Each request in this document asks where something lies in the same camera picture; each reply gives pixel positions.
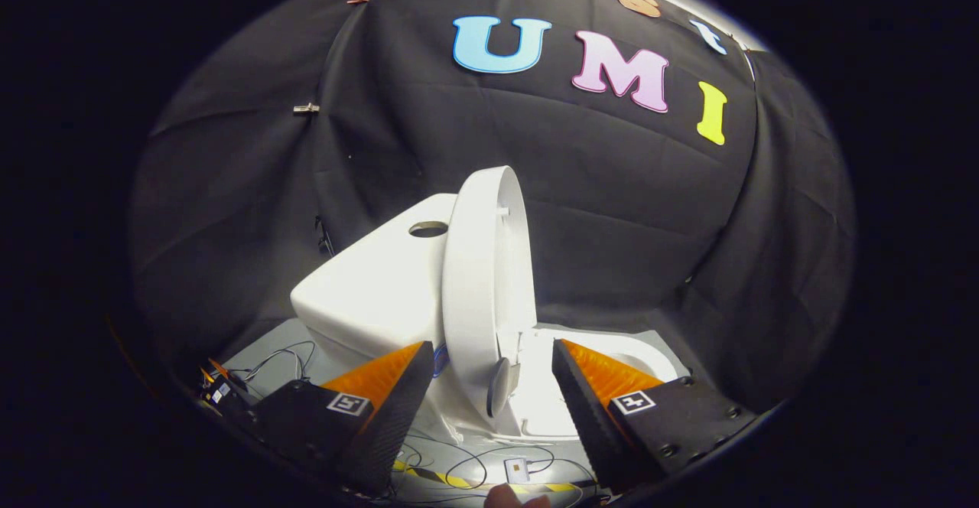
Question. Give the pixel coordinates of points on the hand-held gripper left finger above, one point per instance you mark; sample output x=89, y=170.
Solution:
x=394, y=416

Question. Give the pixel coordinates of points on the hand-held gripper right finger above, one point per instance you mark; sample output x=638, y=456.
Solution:
x=593, y=416

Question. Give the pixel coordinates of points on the white toilet lid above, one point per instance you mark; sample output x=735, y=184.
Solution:
x=482, y=301

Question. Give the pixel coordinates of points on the white toilet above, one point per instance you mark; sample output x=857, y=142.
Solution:
x=375, y=294

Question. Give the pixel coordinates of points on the yellow black hazard tape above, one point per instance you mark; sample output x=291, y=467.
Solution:
x=455, y=481

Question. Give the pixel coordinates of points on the small grey electronic box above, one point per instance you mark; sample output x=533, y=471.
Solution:
x=518, y=470

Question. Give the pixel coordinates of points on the black backdrop cloth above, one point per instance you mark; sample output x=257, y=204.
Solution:
x=596, y=202

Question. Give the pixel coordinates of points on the silver clip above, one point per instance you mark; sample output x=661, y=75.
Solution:
x=306, y=108

